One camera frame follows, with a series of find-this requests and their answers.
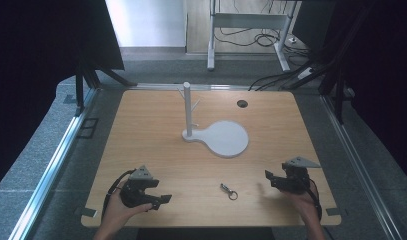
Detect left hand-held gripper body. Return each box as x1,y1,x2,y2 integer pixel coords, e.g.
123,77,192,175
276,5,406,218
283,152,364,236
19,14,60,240
119,164,160,209

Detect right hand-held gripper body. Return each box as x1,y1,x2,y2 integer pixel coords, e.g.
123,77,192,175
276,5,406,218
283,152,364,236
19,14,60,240
280,156,322,196

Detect person's left hand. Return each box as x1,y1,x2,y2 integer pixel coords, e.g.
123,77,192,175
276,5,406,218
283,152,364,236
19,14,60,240
103,188,154,232

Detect person's right hand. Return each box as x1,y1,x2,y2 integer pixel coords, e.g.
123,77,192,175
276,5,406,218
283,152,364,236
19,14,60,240
284,189,323,228

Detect white tree-shaped hanging rack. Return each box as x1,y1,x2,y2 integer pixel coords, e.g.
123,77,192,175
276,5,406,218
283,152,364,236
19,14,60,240
176,81,250,159

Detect black metal stand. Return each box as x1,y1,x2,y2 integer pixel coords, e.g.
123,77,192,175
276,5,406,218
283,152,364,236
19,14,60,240
280,6,372,125
73,61,139,117

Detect white power strip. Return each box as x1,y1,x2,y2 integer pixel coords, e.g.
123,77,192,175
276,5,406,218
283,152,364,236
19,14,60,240
296,66,315,81

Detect black curtain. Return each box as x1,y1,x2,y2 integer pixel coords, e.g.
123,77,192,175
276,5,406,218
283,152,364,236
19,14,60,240
292,0,407,188
0,0,126,194

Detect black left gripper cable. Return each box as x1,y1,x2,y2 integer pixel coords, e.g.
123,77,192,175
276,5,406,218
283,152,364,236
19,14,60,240
102,168,137,218

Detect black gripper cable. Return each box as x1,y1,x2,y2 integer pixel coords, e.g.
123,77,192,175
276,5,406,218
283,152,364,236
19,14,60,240
305,178,324,222
102,168,137,218

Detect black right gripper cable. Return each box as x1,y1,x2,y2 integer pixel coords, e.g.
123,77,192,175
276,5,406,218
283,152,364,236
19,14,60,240
305,178,324,222

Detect metal keychain with ring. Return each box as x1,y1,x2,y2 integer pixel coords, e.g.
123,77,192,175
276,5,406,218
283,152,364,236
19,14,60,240
219,182,239,202

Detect black table corner bracket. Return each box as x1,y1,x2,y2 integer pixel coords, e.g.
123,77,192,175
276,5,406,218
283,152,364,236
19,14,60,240
73,205,99,218

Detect aluminium rail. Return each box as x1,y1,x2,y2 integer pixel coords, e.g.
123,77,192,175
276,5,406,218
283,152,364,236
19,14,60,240
319,94,404,240
7,87,99,240

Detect black floor cables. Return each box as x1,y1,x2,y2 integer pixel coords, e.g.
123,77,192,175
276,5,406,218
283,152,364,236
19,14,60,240
213,0,325,92

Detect white metal desk frame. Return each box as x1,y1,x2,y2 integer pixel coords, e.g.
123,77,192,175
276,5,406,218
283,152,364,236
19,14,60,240
206,0,298,73

